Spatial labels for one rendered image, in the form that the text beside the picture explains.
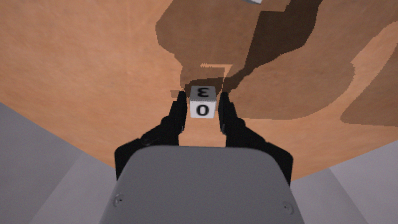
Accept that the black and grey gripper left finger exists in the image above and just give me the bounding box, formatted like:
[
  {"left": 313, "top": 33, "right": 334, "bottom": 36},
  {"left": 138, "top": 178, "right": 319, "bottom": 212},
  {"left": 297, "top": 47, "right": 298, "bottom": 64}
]
[{"left": 114, "top": 91, "right": 187, "bottom": 180}]

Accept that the white number cube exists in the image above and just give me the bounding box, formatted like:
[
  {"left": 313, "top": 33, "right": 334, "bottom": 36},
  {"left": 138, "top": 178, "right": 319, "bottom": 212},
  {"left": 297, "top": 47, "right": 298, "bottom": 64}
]
[{"left": 189, "top": 86, "right": 217, "bottom": 118}]

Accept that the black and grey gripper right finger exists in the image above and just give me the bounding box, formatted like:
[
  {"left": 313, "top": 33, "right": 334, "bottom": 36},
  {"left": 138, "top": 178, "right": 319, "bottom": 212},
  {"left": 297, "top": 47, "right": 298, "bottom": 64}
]
[{"left": 218, "top": 92, "right": 293, "bottom": 187}]

